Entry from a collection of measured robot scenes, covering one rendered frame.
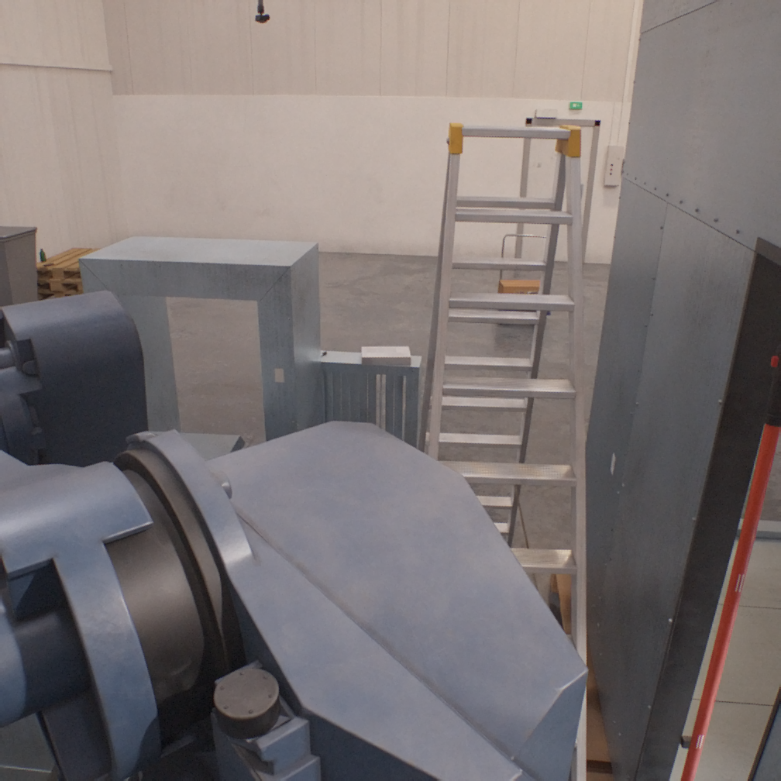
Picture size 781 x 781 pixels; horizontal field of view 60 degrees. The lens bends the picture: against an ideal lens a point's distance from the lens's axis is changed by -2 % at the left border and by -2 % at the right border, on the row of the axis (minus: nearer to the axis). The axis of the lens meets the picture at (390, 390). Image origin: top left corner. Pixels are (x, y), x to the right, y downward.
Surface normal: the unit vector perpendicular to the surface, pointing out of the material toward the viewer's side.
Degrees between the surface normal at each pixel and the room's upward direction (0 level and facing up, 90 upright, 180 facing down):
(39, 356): 63
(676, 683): 90
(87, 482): 3
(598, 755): 0
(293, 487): 0
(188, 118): 90
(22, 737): 90
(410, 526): 16
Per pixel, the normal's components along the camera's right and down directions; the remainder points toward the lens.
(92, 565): 0.36, -0.59
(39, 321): 0.21, -0.78
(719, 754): 0.01, -0.92
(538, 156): -0.12, 0.39
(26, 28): 0.99, 0.06
